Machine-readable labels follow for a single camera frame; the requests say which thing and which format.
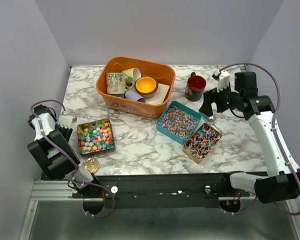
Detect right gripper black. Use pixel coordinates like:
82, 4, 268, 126
199, 80, 242, 117

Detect metal scoop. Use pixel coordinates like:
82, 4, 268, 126
200, 112, 224, 134

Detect teal tin swirl lollipops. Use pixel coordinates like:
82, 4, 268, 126
156, 101, 202, 145

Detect gold tin round lollipops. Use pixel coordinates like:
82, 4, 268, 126
182, 123, 223, 164

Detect gold tin star candies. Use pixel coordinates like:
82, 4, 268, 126
77, 118, 116, 157

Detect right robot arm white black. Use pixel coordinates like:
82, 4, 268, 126
199, 70, 300, 204

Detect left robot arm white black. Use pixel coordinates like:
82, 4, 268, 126
27, 104, 104, 198

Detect black red skull mug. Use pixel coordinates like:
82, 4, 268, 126
184, 72, 207, 102

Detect orange plastic bin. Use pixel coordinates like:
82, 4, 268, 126
96, 56, 176, 119

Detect yellow inside dark cup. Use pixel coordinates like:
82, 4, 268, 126
134, 76, 158, 98

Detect lavender cup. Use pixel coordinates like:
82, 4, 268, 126
124, 90, 146, 103

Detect pale green mug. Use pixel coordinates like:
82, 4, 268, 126
122, 67, 142, 91

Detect illustrated white mug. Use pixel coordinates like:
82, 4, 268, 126
106, 72, 126, 95

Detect gold round lid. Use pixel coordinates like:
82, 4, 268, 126
81, 157, 100, 174

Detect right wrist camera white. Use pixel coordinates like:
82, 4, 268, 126
212, 69, 230, 93

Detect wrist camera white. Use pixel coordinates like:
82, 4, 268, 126
212, 69, 230, 93
58, 115, 77, 129

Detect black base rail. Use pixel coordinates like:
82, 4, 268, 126
41, 171, 271, 210

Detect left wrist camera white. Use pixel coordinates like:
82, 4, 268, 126
58, 115, 77, 129

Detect aluminium frame rail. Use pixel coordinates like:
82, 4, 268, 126
30, 180, 73, 201

